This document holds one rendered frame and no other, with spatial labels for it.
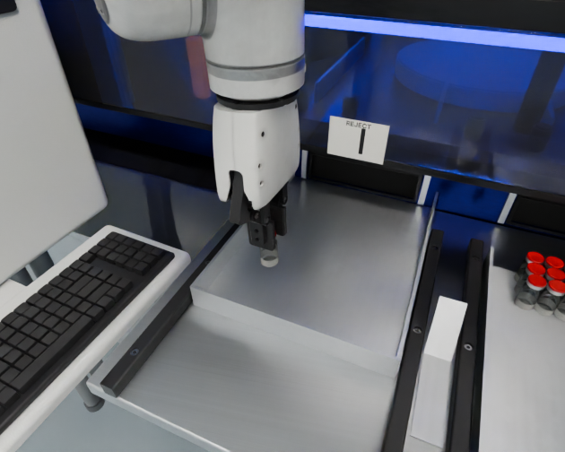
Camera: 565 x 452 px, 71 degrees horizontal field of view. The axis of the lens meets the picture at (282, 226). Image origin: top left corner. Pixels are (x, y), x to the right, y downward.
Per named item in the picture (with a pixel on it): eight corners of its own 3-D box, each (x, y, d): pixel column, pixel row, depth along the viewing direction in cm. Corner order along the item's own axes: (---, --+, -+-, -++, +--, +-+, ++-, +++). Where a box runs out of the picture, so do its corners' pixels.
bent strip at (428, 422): (428, 326, 49) (439, 294, 45) (453, 334, 48) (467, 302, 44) (409, 436, 39) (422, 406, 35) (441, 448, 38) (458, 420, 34)
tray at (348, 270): (292, 176, 76) (292, 160, 74) (433, 209, 68) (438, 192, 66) (193, 304, 52) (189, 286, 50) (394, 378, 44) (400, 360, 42)
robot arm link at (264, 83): (240, 38, 39) (243, 69, 40) (185, 63, 32) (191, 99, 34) (321, 44, 36) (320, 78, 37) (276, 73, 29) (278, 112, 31)
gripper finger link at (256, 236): (247, 192, 42) (252, 240, 46) (230, 208, 40) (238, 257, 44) (273, 198, 41) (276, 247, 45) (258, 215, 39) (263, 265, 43)
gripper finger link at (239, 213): (244, 134, 37) (265, 160, 42) (215, 212, 36) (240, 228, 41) (256, 137, 36) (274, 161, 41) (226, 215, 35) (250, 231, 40)
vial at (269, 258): (265, 253, 50) (264, 227, 47) (282, 258, 49) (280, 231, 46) (257, 265, 48) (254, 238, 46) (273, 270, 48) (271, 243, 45)
